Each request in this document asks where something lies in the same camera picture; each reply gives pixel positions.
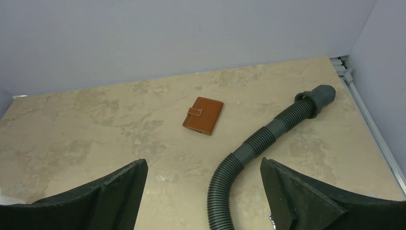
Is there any brown leather card holder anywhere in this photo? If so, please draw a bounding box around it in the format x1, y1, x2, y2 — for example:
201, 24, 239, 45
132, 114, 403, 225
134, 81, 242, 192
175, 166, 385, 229
182, 97, 224, 135

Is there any aluminium rail at table edge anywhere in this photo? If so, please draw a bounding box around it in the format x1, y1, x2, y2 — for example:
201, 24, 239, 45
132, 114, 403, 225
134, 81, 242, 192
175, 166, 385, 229
330, 56, 406, 196

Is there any dark grey corrugated hose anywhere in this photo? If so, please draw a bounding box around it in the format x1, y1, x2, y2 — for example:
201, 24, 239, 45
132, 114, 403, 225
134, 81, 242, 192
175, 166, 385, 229
207, 84, 337, 230

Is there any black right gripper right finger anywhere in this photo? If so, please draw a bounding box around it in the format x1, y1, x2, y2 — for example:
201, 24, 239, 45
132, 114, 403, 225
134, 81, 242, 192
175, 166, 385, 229
260, 158, 406, 230

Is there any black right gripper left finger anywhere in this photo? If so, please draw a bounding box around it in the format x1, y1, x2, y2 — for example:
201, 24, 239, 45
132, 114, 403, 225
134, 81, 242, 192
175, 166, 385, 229
0, 159, 148, 230

